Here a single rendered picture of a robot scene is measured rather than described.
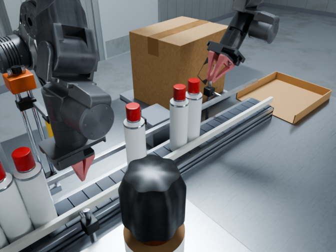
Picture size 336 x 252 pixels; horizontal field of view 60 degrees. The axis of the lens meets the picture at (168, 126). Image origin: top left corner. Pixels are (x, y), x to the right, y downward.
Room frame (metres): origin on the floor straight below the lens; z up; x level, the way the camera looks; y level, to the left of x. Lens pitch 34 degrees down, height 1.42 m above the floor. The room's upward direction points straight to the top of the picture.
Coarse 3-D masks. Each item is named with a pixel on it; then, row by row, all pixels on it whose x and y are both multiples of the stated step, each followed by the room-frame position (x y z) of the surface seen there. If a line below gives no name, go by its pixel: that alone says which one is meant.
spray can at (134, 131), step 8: (128, 104) 0.58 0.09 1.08; (136, 104) 0.58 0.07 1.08; (128, 112) 0.57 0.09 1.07; (136, 112) 0.57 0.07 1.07; (128, 120) 0.57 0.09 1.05; (136, 120) 0.57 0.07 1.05; (144, 120) 0.59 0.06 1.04; (128, 128) 0.56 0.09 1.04; (136, 128) 0.56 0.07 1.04; (144, 128) 0.58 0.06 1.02; (128, 136) 0.56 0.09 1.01; (136, 136) 0.56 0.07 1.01; (144, 136) 0.57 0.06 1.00; (128, 144) 0.56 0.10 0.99; (136, 144) 0.56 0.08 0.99; (144, 144) 0.57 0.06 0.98; (128, 152) 0.56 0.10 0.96; (136, 152) 0.56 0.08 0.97; (144, 152) 0.57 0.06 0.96; (128, 160) 0.56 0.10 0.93
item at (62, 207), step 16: (224, 112) 0.89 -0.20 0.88; (240, 112) 0.89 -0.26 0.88; (256, 112) 0.89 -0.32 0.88; (208, 128) 0.79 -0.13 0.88; (176, 160) 0.63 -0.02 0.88; (112, 176) 0.56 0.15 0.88; (80, 192) 0.51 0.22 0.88; (96, 192) 0.51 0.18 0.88; (64, 208) 0.46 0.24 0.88; (96, 208) 0.46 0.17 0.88; (32, 224) 0.41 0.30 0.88; (64, 224) 0.42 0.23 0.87
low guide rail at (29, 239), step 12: (252, 108) 0.85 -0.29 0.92; (228, 120) 0.78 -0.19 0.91; (216, 132) 0.73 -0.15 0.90; (192, 144) 0.66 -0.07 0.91; (168, 156) 0.60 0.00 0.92; (108, 192) 0.47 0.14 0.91; (84, 204) 0.44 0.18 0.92; (96, 204) 0.45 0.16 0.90; (60, 216) 0.40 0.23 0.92; (72, 216) 0.41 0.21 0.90; (48, 228) 0.38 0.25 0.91; (24, 240) 0.35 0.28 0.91; (36, 240) 0.36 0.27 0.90
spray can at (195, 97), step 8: (192, 80) 0.71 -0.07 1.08; (192, 88) 0.70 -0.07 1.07; (192, 96) 0.70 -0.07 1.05; (200, 96) 0.70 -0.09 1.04; (192, 104) 0.69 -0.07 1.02; (200, 104) 0.70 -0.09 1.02; (192, 112) 0.69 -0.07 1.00; (200, 112) 0.71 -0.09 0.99; (192, 120) 0.69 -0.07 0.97; (192, 128) 0.69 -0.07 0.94; (192, 136) 0.69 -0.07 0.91
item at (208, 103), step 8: (256, 80) 0.98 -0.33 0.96; (240, 88) 0.92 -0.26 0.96; (224, 96) 0.86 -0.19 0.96; (208, 104) 0.81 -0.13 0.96; (168, 120) 0.71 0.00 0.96; (152, 128) 0.67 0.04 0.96; (160, 128) 0.68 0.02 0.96; (120, 144) 0.59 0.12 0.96; (104, 152) 0.56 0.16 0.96; (112, 152) 0.57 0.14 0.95; (96, 160) 0.54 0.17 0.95; (72, 168) 0.50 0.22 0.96; (56, 176) 0.48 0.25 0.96; (64, 176) 0.49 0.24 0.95; (48, 184) 0.46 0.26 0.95
